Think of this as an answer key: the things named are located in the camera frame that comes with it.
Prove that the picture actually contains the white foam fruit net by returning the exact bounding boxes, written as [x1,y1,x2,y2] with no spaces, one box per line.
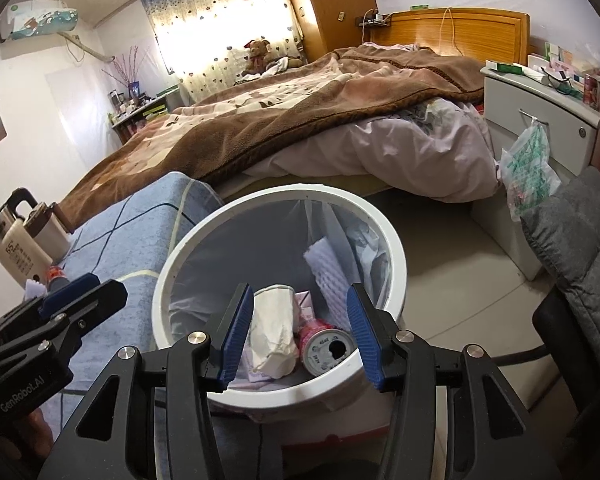
[302,237,353,333]

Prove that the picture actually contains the wooden wardrobe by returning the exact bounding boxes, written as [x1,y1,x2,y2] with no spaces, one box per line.
[277,0,381,61]

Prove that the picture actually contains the grey padded jacket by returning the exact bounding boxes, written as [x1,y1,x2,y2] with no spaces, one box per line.
[521,167,600,376]

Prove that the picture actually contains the dark glasses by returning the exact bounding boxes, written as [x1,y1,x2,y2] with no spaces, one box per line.
[540,66,573,93]

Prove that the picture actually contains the steel and cream electric kettle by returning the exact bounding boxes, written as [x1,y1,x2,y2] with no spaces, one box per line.
[0,187,56,291]

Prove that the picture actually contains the white nightstand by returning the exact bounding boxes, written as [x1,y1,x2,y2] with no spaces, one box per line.
[481,57,600,181]

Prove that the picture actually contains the blue and cream dotted curtain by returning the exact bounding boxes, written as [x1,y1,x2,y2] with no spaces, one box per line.
[140,0,306,106]

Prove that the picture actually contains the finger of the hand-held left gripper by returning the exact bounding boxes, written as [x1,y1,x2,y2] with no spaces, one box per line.
[0,273,102,343]
[0,279,129,361]

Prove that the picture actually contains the pale pink duvet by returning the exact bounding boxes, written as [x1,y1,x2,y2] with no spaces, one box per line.
[240,97,503,206]

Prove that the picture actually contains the pile of small boxes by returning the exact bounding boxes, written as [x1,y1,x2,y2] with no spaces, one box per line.
[527,42,600,111]

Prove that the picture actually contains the white charging cable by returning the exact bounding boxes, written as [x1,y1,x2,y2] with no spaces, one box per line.
[442,7,463,56]

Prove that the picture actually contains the white paper cup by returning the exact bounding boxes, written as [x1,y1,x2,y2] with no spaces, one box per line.
[250,284,301,381]

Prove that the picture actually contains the beige cup with brown lid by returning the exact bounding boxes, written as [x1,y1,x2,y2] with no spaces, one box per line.
[22,201,73,261]

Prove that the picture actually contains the brown plush blanket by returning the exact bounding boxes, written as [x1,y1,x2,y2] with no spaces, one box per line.
[57,42,486,231]

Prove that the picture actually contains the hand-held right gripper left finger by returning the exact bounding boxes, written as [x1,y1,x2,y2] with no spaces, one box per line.
[52,282,255,480]

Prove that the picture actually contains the wall air conditioner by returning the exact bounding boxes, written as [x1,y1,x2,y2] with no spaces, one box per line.
[0,1,79,43]

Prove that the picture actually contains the clear wall sheet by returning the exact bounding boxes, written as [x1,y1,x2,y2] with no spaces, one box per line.
[45,67,106,161]

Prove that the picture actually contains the purple flower branches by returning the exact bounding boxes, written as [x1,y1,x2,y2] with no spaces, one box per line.
[102,46,148,91]

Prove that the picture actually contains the brown teddy bear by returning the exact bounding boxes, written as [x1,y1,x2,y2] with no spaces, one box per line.
[240,38,273,78]

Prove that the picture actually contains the green printed plastic bag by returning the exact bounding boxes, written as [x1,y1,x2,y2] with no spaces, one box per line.
[497,122,563,223]

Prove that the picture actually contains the red drink can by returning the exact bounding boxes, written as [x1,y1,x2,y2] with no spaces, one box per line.
[295,321,363,376]

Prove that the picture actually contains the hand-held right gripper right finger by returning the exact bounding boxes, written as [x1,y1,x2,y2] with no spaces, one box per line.
[346,282,563,480]

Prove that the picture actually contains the cluttered side desk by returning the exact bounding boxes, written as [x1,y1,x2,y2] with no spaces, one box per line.
[109,87,173,143]

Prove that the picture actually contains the white air conditioner pipe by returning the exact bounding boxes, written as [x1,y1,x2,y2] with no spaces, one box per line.
[60,32,116,63]

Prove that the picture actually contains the wooden bed headboard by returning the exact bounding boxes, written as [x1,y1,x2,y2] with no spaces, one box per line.
[367,7,531,61]

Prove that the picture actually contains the black chair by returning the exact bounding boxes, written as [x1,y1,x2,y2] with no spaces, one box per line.
[492,285,600,411]

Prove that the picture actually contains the headboard shelf with power strip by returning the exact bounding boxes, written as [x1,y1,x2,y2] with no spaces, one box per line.
[355,9,393,28]

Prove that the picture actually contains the white cloth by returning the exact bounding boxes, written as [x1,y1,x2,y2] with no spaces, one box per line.
[262,57,303,77]

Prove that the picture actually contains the clear bottle with red cap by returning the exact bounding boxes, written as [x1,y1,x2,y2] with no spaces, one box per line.
[42,266,68,293]

